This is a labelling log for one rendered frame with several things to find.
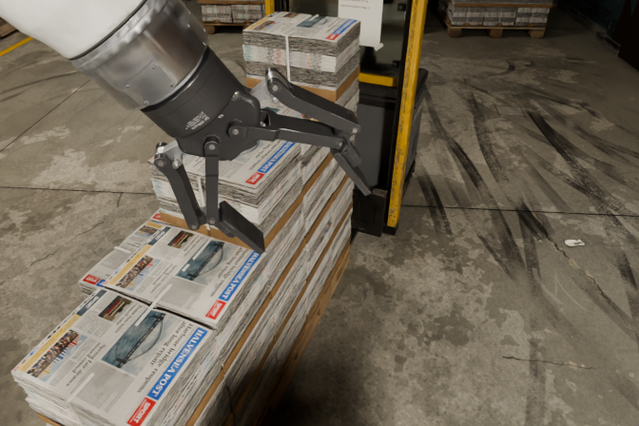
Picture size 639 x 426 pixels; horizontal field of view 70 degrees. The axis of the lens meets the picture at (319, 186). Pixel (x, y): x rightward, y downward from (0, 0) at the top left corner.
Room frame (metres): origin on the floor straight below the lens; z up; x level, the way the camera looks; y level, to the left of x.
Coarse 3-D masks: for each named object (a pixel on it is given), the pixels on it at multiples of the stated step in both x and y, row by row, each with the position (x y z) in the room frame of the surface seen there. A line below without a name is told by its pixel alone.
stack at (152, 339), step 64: (320, 192) 1.43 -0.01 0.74; (192, 256) 0.98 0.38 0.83; (256, 256) 0.98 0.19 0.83; (64, 320) 0.75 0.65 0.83; (128, 320) 0.75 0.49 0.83; (192, 320) 0.77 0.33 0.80; (64, 384) 0.57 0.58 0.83; (128, 384) 0.57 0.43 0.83; (192, 384) 0.62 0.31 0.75; (256, 384) 0.86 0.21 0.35
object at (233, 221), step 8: (224, 208) 0.37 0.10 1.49; (232, 208) 0.38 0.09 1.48; (224, 216) 0.36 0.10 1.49; (232, 216) 0.37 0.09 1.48; (240, 216) 0.38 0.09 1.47; (224, 224) 0.35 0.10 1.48; (232, 224) 0.36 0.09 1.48; (240, 224) 0.37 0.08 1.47; (248, 224) 0.38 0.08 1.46; (232, 232) 0.36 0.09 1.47; (240, 232) 0.36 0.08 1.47; (248, 232) 0.37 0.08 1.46; (256, 232) 0.38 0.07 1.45; (248, 240) 0.36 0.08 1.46; (256, 240) 0.37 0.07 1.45; (256, 248) 0.36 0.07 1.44
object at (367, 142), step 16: (368, 96) 2.22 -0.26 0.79; (384, 96) 2.20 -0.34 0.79; (416, 96) 2.37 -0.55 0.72; (368, 112) 2.20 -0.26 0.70; (384, 112) 2.16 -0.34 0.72; (416, 112) 2.39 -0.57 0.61; (368, 128) 2.19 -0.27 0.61; (384, 128) 2.16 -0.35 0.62; (416, 128) 2.47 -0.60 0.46; (368, 144) 2.19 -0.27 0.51; (384, 144) 2.16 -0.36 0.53; (416, 144) 2.56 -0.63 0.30; (368, 160) 2.19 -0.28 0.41; (384, 160) 2.16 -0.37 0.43; (368, 176) 2.19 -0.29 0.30; (384, 176) 2.15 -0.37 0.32
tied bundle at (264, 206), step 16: (288, 160) 1.16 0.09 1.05; (160, 176) 1.13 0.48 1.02; (192, 176) 1.08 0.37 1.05; (272, 176) 1.07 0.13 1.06; (288, 176) 1.17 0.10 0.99; (160, 192) 1.13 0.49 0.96; (224, 192) 1.03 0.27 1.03; (240, 192) 1.01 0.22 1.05; (256, 192) 0.99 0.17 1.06; (272, 192) 1.07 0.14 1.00; (288, 192) 1.16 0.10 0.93; (160, 208) 1.13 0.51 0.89; (176, 208) 1.11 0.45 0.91; (240, 208) 1.01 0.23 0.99; (256, 208) 0.99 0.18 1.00; (272, 208) 1.06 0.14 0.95; (288, 208) 1.15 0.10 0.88; (208, 224) 1.06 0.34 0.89; (256, 224) 1.00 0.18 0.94; (272, 224) 1.05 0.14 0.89
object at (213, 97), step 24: (216, 72) 0.34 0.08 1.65; (192, 96) 0.32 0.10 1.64; (216, 96) 0.33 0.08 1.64; (240, 96) 0.35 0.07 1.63; (168, 120) 0.31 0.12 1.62; (192, 120) 0.31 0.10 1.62; (216, 120) 0.35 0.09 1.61; (240, 120) 0.35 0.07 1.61; (192, 144) 0.34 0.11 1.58; (240, 144) 0.35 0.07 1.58
